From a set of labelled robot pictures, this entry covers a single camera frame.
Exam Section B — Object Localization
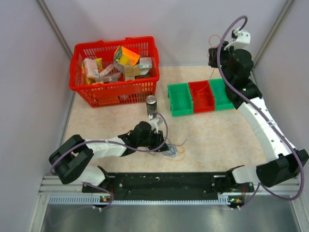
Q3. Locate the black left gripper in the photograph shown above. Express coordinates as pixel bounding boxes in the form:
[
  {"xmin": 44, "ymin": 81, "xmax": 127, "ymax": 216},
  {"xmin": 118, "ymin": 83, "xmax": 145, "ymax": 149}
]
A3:
[{"xmin": 137, "ymin": 129, "xmax": 169, "ymax": 152}]

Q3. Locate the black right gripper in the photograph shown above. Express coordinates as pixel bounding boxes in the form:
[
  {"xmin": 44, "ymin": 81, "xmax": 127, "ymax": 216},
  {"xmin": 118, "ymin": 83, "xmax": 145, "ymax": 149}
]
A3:
[{"xmin": 208, "ymin": 41, "xmax": 239, "ymax": 86}]

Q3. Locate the thin wire bundle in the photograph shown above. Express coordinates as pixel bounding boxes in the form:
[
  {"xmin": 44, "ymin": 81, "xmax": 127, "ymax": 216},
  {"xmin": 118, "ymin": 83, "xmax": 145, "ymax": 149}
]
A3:
[{"xmin": 162, "ymin": 138, "xmax": 188, "ymax": 158}]

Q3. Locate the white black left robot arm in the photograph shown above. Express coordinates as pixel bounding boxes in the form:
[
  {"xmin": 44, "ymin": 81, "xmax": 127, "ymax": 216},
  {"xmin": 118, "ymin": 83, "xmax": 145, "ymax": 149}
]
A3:
[{"xmin": 48, "ymin": 118, "xmax": 168, "ymax": 192}]

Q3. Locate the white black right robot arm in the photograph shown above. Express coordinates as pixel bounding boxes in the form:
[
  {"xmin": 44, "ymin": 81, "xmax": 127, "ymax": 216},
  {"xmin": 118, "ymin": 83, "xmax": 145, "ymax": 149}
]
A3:
[{"xmin": 209, "ymin": 41, "xmax": 309, "ymax": 191}]

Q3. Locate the left green storage bin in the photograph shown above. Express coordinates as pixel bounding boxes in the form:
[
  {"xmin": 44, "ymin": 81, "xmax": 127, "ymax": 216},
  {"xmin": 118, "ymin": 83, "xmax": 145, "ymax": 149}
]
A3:
[{"xmin": 168, "ymin": 83, "xmax": 194, "ymax": 116}]

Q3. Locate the green storage bin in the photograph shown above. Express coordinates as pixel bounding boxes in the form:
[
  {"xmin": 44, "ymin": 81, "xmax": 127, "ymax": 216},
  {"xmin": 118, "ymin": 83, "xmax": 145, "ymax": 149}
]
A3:
[
  {"xmin": 209, "ymin": 79, "xmax": 235, "ymax": 111},
  {"xmin": 168, "ymin": 83, "xmax": 194, "ymax": 116}
]

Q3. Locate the right green storage bin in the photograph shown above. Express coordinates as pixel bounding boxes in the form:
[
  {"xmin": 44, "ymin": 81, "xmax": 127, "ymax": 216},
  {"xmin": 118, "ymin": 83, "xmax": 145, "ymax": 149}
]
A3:
[{"xmin": 209, "ymin": 79, "xmax": 235, "ymax": 111}]

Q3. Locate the black drink can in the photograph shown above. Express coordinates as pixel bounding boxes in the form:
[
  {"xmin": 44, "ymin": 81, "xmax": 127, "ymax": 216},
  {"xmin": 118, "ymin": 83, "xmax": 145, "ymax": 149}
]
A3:
[{"xmin": 146, "ymin": 95, "xmax": 157, "ymax": 116}]

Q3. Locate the red storage bin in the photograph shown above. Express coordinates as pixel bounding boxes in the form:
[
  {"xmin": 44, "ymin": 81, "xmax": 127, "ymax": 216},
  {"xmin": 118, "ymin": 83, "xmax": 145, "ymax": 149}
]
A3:
[{"xmin": 188, "ymin": 80, "xmax": 215, "ymax": 114}]

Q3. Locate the white teal round tub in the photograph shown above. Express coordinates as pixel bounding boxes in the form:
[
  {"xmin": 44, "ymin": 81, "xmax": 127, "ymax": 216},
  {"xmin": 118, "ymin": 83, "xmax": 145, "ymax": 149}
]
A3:
[{"xmin": 139, "ymin": 57, "xmax": 153, "ymax": 71}]

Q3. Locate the brown cardboard box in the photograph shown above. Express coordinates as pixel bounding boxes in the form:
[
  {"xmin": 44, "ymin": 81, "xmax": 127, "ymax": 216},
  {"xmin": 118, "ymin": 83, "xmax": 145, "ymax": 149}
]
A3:
[{"xmin": 124, "ymin": 64, "xmax": 140, "ymax": 81}]

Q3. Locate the red plastic shopping basket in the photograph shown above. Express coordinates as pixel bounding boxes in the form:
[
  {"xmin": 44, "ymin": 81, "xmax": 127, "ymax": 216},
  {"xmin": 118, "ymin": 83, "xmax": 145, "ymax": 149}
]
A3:
[{"xmin": 69, "ymin": 36, "xmax": 160, "ymax": 107}]

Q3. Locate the clear plastic wrapped pack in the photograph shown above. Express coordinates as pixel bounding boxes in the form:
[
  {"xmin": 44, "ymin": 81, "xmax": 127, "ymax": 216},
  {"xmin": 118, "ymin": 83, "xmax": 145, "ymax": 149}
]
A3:
[{"xmin": 99, "ymin": 63, "xmax": 114, "ymax": 77}]

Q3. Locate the orange green juice carton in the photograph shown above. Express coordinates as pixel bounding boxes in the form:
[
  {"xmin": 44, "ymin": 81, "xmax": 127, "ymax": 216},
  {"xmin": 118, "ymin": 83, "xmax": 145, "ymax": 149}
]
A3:
[{"xmin": 113, "ymin": 45, "xmax": 140, "ymax": 66}]

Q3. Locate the pink white snack box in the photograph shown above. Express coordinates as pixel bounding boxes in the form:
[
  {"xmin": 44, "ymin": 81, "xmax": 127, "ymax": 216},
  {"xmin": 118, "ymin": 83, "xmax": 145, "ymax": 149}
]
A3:
[{"xmin": 83, "ymin": 58, "xmax": 99, "ymax": 79}]

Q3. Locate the yellow snack packet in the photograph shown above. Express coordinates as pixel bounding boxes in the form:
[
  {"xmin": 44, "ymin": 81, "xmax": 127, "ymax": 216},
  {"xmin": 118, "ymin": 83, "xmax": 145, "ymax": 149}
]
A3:
[{"xmin": 95, "ymin": 58, "xmax": 103, "ymax": 72}]

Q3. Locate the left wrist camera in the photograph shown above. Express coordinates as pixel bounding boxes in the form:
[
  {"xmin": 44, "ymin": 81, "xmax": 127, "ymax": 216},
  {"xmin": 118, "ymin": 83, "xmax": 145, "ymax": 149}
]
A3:
[{"xmin": 148, "ymin": 114, "xmax": 163, "ymax": 133}]

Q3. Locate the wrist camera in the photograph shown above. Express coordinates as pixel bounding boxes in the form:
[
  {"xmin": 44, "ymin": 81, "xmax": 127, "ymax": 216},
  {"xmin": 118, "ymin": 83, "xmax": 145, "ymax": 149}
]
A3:
[
  {"xmin": 229, "ymin": 29, "xmax": 251, "ymax": 49},
  {"xmin": 148, "ymin": 114, "xmax": 163, "ymax": 133}
]

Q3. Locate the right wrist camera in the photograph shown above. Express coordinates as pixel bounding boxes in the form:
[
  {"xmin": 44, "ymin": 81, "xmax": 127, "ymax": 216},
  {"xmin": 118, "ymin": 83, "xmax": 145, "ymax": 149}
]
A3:
[{"xmin": 229, "ymin": 29, "xmax": 251, "ymax": 49}]

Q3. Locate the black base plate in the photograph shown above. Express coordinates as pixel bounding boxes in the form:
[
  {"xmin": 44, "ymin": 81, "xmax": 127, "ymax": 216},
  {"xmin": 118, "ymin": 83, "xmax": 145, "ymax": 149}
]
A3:
[{"xmin": 82, "ymin": 172, "xmax": 254, "ymax": 201}]

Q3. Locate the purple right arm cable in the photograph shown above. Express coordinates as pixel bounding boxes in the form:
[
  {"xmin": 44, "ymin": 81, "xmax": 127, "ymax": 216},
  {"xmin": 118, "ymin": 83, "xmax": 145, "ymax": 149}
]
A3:
[{"xmin": 217, "ymin": 15, "xmax": 305, "ymax": 210}]

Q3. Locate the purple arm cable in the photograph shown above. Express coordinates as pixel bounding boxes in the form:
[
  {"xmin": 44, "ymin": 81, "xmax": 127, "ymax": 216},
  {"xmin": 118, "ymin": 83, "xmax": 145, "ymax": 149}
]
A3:
[
  {"xmin": 50, "ymin": 111, "xmax": 169, "ymax": 210},
  {"xmin": 217, "ymin": 15, "xmax": 305, "ymax": 210}
]

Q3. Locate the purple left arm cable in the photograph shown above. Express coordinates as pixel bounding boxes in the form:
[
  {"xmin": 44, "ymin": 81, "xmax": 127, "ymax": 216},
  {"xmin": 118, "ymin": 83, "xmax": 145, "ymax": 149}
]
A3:
[{"xmin": 50, "ymin": 111, "xmax": 169, "ymax": 210}]

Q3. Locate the white slotted cable duct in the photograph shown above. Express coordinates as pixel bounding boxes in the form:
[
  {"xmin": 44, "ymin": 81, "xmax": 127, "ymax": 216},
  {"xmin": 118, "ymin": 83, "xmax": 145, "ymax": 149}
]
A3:
[{"xmin": 48, "ymin": 194, "xmax": 244, "ymax": 205}]

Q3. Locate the aluminium frame post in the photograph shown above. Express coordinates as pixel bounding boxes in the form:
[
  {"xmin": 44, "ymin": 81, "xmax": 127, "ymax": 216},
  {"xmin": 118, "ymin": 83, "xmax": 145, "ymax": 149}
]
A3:
[{"xmin": 35, "ymin": 0, "xmax": 72, "ymax": 58}]

